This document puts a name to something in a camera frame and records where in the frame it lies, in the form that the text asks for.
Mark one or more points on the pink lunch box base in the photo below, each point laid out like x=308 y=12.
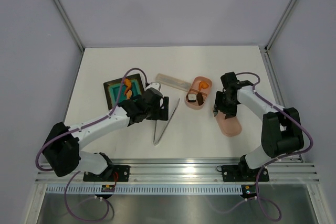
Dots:
x=194 y=89

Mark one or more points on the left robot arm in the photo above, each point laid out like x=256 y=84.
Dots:
x=63 y=148

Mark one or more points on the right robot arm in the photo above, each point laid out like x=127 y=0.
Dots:
x=281 y=133

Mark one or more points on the brown sea cucumber toy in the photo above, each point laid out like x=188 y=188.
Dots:
x=200 y=99

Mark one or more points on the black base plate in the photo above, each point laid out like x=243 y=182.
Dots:
x=119 y=173
x=233 y=173

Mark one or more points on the orange chicken drumstick toy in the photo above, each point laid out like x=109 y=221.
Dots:
x=203 y=85

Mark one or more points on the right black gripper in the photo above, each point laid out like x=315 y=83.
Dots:
x=218 y=102

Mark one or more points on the white rice ball toy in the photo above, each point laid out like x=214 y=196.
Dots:
x=191 y=97

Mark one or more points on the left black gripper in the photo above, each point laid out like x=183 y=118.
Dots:
x=164 y=112

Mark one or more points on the black teal food tray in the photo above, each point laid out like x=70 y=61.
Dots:
x=111 y=89

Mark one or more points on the metal tongs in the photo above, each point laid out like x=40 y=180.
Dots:
x=161 y=126

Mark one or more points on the pink lunch box lid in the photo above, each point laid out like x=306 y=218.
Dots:
x=229 y=127

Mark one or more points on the aluminium mounting rail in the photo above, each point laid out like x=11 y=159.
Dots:
x=205 y=171

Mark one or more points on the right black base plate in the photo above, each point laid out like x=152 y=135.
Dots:
x=233 y=173

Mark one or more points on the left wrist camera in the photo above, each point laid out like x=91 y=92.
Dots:
x=153 y=85

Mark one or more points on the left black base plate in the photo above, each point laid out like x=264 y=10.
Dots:
x=119 y=173

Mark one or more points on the left frame post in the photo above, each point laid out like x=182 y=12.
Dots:
x=71 y=29

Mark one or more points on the right frame post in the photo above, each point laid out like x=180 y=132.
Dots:
x=280 y=24

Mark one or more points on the frame post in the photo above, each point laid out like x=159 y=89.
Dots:
x=280 y=24
x=71 y=29

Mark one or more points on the white slotted cable duct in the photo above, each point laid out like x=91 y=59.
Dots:
x=86 y=189

